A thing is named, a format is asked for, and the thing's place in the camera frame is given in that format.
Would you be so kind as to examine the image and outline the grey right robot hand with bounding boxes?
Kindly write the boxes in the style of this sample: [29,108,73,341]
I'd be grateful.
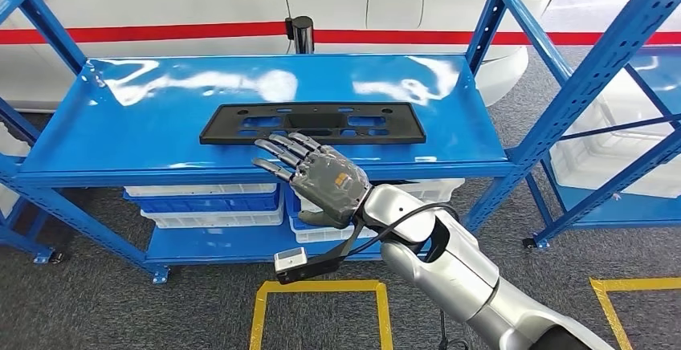
[251,132,373,230]

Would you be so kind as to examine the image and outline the black plastic plate bracket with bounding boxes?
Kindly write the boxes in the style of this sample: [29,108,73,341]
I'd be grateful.
[199,101,427,147]

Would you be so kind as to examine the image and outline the blue metal shelf rack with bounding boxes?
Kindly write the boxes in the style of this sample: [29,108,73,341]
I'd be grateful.
[524,44,681,250]
[0,0,681,285]

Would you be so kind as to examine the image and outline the yellow floor tape square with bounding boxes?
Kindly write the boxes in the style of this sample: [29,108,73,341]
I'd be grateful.
[248,279,395,350]

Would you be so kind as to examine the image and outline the stacked white plastic crates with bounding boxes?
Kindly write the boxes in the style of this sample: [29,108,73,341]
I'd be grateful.
[550,68,681,200]

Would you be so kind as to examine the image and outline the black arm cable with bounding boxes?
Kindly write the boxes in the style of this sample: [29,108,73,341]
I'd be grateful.
[340,202,461,263]

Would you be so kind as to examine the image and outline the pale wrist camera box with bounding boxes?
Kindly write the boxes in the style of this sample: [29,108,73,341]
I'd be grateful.
[274,247,308,275]

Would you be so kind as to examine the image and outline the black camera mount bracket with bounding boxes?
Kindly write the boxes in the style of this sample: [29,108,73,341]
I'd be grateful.
[275,218,368,286]

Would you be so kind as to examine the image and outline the shiny black cylinder post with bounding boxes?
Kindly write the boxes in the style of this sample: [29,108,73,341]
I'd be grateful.
[285,15,315,55]

